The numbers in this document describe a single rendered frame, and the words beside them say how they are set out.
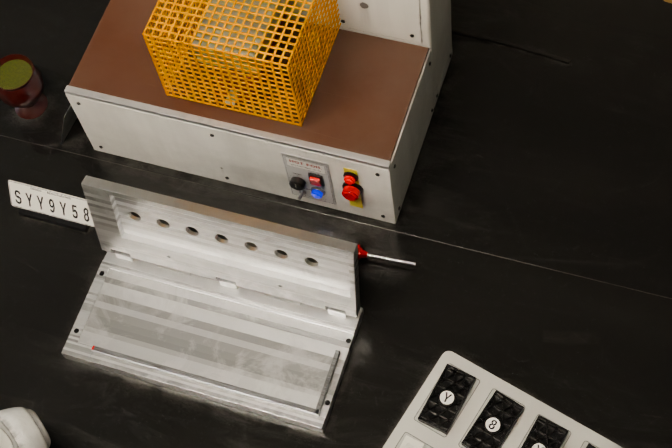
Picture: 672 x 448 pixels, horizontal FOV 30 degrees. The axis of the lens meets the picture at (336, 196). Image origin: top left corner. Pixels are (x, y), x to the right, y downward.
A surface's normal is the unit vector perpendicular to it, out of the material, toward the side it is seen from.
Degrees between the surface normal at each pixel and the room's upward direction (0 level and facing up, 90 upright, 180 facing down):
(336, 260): 80
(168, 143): 90
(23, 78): 0
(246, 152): 90
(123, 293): 0
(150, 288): 0
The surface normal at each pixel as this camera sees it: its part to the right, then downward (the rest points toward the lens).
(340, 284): -0.32, 0.75
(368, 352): -0.10, -0.47
